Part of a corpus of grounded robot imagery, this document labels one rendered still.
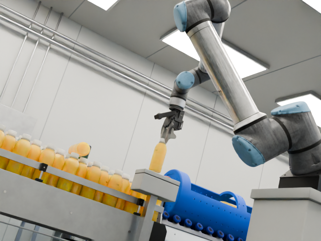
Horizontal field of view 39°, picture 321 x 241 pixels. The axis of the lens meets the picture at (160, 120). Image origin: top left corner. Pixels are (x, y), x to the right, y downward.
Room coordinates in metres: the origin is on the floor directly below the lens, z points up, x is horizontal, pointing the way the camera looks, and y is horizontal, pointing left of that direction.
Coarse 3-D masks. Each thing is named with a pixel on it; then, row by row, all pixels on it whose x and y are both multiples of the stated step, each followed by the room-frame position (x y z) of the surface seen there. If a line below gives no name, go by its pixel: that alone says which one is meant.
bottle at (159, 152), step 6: (162, 144) 2.31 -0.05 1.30; (156, 150) 2.31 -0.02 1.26; (162, 150) 2.31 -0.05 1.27; (156, 156) 2.31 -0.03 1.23; (162, 156) 2.31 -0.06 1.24; (150, 162) 2.34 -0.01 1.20; (156, 162) 2.31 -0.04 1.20; (162, 162) 2.33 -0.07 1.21; (150, 168) 2.32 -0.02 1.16; (156, 168) 2.31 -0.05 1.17
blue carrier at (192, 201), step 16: (176, 176) 2.44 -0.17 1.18; (192, 192) 2.40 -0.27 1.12; (208, 192) 2.71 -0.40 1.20; (224, 192) 2.70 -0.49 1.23; (176, 208) 2.40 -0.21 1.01; (192, 208) 2.42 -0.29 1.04; (208, 208) 2.46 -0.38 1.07; (224, 208) 2.50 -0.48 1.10; (240, 208) 2.56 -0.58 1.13; (192, 224) 2.51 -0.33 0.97; (208, 224) 2.52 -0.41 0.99; (224, 224) 2.54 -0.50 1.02; (240, 224) 2.57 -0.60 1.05; (224, 240) 2.68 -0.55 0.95
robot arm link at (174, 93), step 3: (174, 81) 2.32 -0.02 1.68; (174, 90) 2.30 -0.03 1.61; (171, 93) 2.32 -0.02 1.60; (174, 93) 2.30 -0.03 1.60; (177, 93) 2.29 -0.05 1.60; (186, 93) 2.29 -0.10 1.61; (171, 96) 2.31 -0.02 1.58; (174, 96) 2.30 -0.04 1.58; (177, 96) 2.29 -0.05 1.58; (180, 96) 2.29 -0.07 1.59; (183, 96) 2.29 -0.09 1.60; (186, 96) 2.31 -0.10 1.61; (183, 99) 2.30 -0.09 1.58
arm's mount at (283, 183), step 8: (280, 176) 1.83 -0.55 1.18; (288, 176) 1.79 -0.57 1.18; (296, 176) 1.75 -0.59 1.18; (304, 176) 1.72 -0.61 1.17; (312, 176) 1.68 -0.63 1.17; (320, 176) 1.65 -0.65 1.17; (280, 184) 1.83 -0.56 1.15; (288, 184) 1.79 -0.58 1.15; (296, 184) 1.75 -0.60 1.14; (304, 184) 1.71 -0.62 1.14; (312, 184) 1.68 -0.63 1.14; (320, 184) 1.66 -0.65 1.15
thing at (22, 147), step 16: (0, 144) 1.91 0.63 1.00; (16, 144) 1.94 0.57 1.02; (32, 144) 2.01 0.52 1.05; (0, 160) 1.94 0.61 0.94; (48, 160) 1.99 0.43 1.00; (64, 160) 2.11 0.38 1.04; (32, 176) 2.00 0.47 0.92; (48, 176) 2.05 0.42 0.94; (80, 176) 2.10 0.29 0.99; (96, 176) 2.10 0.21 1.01; (112, 176) 2.16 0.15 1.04; (80, 192) 2.15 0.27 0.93; (96, 192) 2.15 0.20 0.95
